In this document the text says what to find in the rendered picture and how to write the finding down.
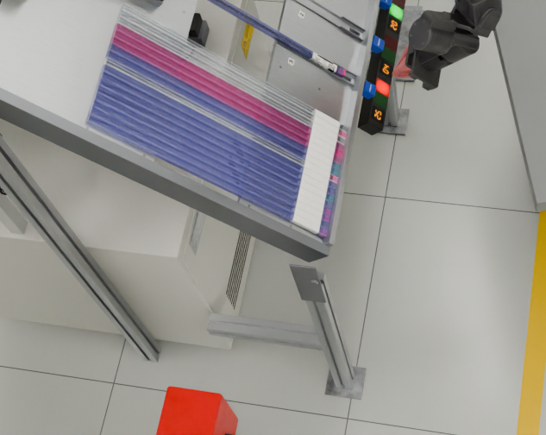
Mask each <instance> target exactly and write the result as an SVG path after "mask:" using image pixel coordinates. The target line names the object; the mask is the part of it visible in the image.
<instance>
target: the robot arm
mask: <svg viewBox="0 0 546 435"><path fill-rule="evenodd" d="M502 11H503V9H502V0H455V6H454V8H453V9H452V11H451V13H449V12H447V11H443V12H439V11H433V10H426V11H424V12H423V14H422V15H421V16H420V18H418V19H417V20H416V21H415V22H414V23H413V24H412V25H411V28H410V31H409V46H407V47H406V48H405V50H404V52H403V54H402V56H401V58H400V60H399V63H398V64H397V65H396V67H395V68H394V70H393V72H392V76H394V77H396V78H411V79H415V80H416V79H419V80H421V81H422V82H423V85H422V87H423V88H424V89H425V90H427V91H430V90H434V89H436V88H437V87H438V85H439V79H440V74H441V69H443V68H444V67H446V66H449V65H452V64H454V63H456V62H457V61H459V60H462V59H464V58H466V57H468V56H469V55H472V54H475V53H476V52H477V51H478V50H479V47H480V38H479V36H482V37H486V38H488V36H489V35H490V34H491V32H492V31H494V30H495V28H496V26H497V24H498V22H499V19H500V17H501V15H502Z"/></svg>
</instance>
